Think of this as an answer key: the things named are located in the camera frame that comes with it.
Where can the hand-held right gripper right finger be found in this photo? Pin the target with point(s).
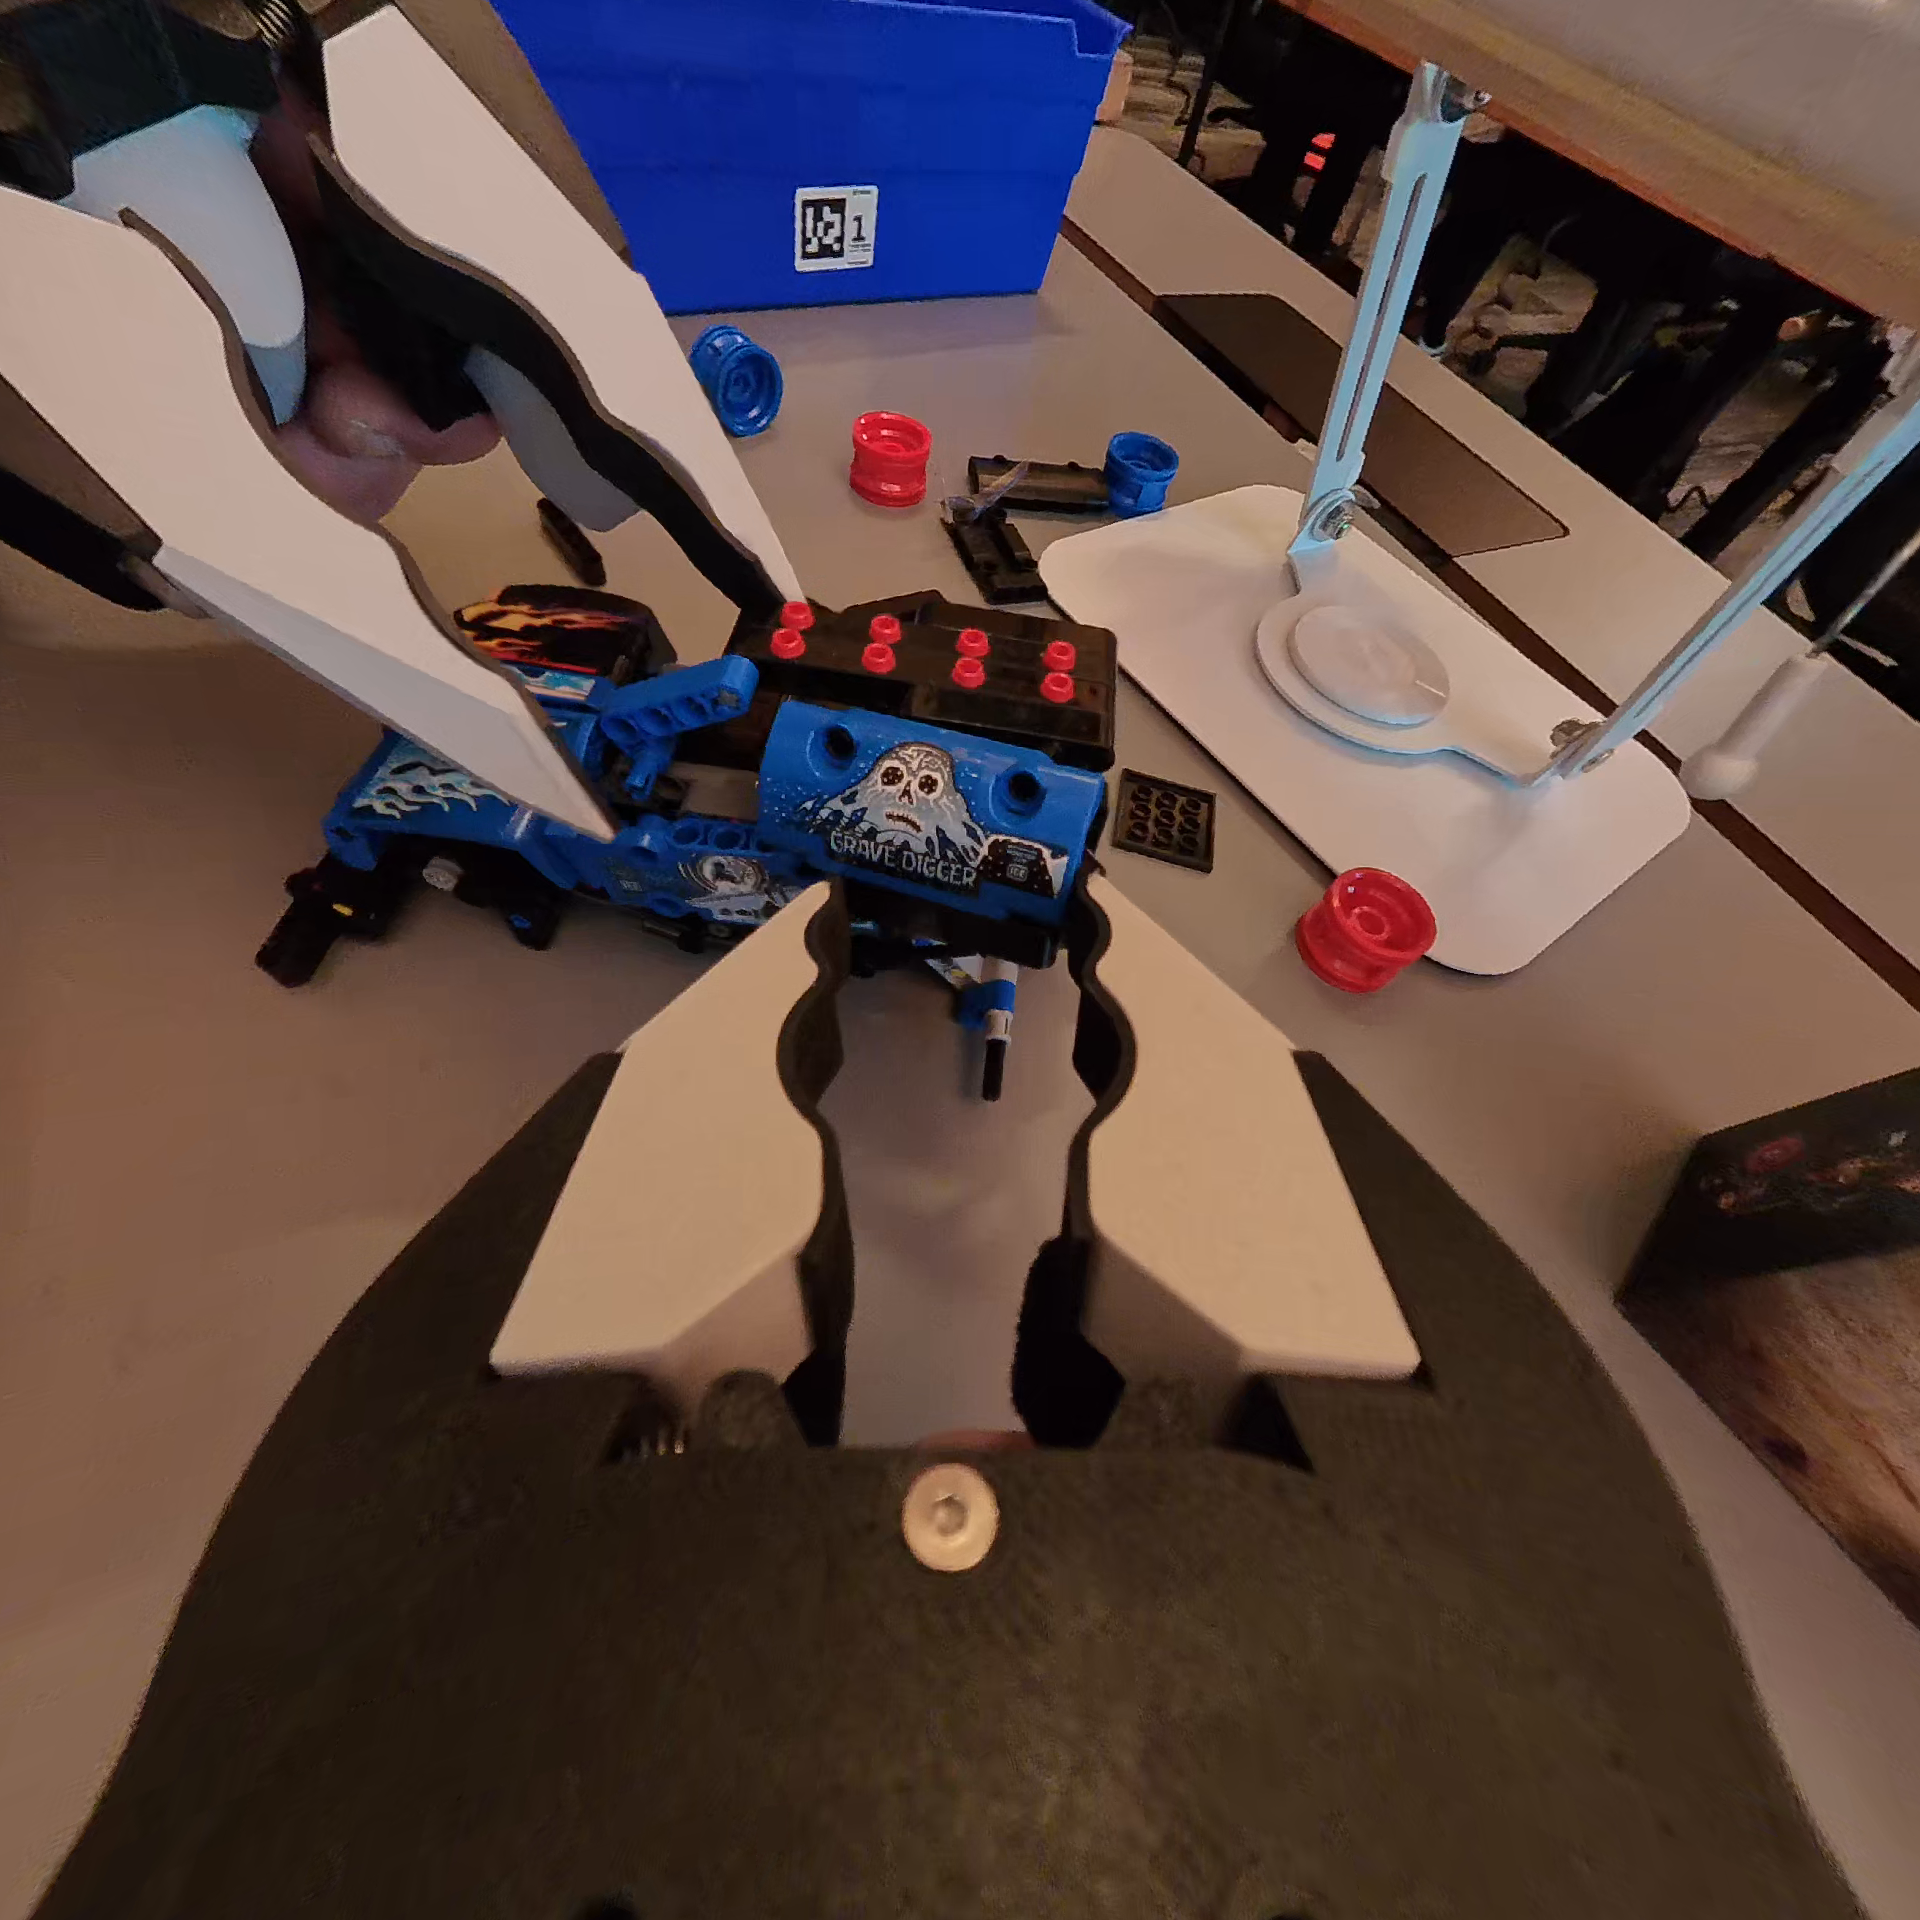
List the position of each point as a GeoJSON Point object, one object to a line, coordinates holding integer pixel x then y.
{"type": "Point", "coordinates": [1245, 1215]}

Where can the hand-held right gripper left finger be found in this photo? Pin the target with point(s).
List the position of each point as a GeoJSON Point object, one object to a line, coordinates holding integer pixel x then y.
{"type": "Point", "coordinates": [661, 1201]}

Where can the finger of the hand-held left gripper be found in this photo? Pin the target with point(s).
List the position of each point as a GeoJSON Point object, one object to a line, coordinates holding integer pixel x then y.
{"type": "Point", "coordinates": [510, 225]}
{"type": "Point", "coordinates": [182, 452]}

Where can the black block with red pins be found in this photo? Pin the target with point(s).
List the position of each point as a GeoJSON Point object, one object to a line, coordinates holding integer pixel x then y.
{"type": "Point", "coordinates": [932, 691]}

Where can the grey desk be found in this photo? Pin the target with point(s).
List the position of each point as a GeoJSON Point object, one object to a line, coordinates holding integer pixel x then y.
{"type": "Point", "coordinates": [225, 1201]}

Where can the person's left hand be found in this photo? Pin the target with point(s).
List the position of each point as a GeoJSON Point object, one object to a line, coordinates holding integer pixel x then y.
{"type": "Point", "coordinates": [376, 452]}

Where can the blue wheel rim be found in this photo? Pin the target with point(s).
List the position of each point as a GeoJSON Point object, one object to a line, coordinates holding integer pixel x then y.
{"type": "Point", "coordinates": [1143, 475]}
{"type": "Point", "coordinates": [734, 382]}

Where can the red wheel rim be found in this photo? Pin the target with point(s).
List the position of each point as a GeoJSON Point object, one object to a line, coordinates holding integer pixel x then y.
{"type": "Point", "coordinates": [889, 461]}
{"type": "Point", "coordinates": [1366, 932]}

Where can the thick black beam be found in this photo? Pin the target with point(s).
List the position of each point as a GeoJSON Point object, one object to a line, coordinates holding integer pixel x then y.
{"type": "Point", "coordinates": [571, 542]}

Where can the blue storage bin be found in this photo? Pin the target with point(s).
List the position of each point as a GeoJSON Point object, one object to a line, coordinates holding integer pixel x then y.
{"type": "Point", "coordinates": [825, 120]}

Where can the black studded square plate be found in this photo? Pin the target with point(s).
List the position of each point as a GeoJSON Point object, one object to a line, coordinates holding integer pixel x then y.
{"type": "Point", "coordinates": [1164, 822]}

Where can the dark toy set box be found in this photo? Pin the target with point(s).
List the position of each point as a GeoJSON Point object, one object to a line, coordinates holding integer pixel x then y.
{"type": "Point", "coordinates": [1799, 1319]}

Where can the black beam with holes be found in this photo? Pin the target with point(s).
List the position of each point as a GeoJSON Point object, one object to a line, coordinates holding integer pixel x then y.
{"type": "Point", "coordinates": [1036, 483]}

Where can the white book stand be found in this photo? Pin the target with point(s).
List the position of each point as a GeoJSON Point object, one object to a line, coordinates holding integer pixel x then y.
{"type": "Point", "coordinates": [1201, 600]}

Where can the black frame piece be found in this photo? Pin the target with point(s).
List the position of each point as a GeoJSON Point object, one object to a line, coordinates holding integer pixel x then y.
{"type": "Point", "coordinates": [993, 558]}

